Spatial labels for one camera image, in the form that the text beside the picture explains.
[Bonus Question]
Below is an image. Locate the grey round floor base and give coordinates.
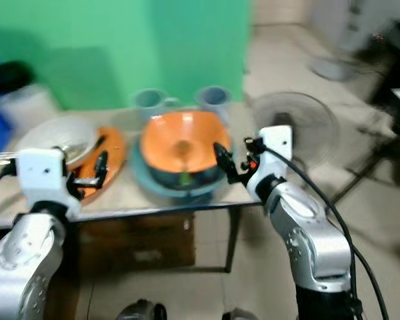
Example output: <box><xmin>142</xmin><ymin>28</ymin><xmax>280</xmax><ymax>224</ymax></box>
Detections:
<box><xmin>308</xmin><ymin>56</ymin><xmax>364</xmax><ymax>83</ymax></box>

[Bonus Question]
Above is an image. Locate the grey metal table frame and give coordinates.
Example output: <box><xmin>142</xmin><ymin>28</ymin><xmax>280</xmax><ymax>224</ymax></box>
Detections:
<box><xmin>0</xmin><ymin>199</ymin><xmax>269</xmax><ymax>274</ymax></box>

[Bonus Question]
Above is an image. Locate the grey mug with handle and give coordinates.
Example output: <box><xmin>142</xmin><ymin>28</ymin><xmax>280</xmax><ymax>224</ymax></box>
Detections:
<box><xmin>133</xmin><ymin>88</ymin><xmax>181</xmax><ymax>122</ymax></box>

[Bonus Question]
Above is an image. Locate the brown cardboard box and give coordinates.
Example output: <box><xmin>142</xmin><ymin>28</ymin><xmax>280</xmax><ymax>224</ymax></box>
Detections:
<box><xmin>79</xmin><ymin>215</ymin><xmax>197</xmax><ymax>271</ymax></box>

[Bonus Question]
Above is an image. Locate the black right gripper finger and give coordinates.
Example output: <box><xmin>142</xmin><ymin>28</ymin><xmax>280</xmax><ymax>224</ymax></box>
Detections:
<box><xmin>213</xmin><ymin>141</ymin><xmax>243</xmax><ymax>182</ymax></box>

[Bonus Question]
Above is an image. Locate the dark bowl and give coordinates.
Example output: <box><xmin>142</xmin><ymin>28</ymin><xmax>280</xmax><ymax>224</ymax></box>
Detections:
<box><xmin>139</xmin><ymin>155</ymin><xmax>231</xmax><ymax>191</ymax></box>

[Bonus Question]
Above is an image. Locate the orange plate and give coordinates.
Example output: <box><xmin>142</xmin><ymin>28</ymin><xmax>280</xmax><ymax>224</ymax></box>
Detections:
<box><xmin>72</xmin><ymin>127</ymin><xmax>128</xmax><ymax>202</ymax></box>

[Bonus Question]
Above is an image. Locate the white plate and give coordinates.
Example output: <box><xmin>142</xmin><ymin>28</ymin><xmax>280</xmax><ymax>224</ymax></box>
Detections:
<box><xmin>16</xmin><ymin>116</ymin><xmax>98</xmax><ymax>166</ymax></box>

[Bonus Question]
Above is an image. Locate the round electric fan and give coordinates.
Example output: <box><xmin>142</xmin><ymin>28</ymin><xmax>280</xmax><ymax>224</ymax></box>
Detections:
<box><xmin>249</xmin><ymin>91</ymin><xmax>339</xmax><ymax>163</ymax></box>

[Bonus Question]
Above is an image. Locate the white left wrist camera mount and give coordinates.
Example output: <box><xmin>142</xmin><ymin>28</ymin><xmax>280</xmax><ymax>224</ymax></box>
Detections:
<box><xmin>17</xmin><ymin>147</ymin><xmax>73</xmax><ymax>215</ymax></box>

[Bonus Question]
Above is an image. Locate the black metal stand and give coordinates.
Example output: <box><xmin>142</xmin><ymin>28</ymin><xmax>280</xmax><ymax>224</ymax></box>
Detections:
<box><xmin>327</xmin><ymin>19</ymin><xmax>400</xmax><ymax>207</ymax></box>

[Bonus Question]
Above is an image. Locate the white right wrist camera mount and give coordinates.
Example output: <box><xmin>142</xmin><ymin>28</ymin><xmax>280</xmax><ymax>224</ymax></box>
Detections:
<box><xmin>252</xmin><ymin>125</ymin><xmax>293</xmax><ymax>195</ymax></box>

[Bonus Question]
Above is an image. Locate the teal round plate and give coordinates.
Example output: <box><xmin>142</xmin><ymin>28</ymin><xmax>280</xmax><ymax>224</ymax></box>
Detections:
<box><xmin>129</xmin><ymin>143</ymin><xmax>235</xmax><ymax>199</ymax></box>

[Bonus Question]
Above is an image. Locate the white container black lid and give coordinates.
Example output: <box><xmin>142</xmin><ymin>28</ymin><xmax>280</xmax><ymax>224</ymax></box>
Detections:
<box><xmin>0</xmin><ymin>61</ymin><xmax>55</xmax><ymax>133</ymax></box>

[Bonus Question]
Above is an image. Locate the green board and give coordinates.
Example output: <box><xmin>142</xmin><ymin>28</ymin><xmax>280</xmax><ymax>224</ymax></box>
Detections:
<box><xmin>0</xmin><ymin>0</ymin><xmax>251</xmax><ymax>111</ymax></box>

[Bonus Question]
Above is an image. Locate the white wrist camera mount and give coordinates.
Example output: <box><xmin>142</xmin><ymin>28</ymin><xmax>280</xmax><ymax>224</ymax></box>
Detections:
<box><xmin>17</xmin><ymin>147</ymin><xmax>73</xmax><ymax>215</ymax></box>
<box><xmin>252</xmin><ymin>125</ymin><xmax>293</xmax><ymax>195</ymax></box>

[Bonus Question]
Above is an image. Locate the black robot foot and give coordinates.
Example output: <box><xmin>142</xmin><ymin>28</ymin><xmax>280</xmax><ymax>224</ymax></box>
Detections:
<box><xmin>220</xmin><ymin>307</ymin><xmax>261</xmax><ymax>320</ymax></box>
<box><xmin>117</xmin><ymin>299</ymin><xmax>169</xmax><ymax>320</ymax></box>

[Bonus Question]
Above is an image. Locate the large orange bowl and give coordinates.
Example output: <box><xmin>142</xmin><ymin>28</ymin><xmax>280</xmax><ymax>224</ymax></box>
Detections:
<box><xmin>139</xmin><ymin>110</ymin><xmax>231</xmax><ymax>175</ymax></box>

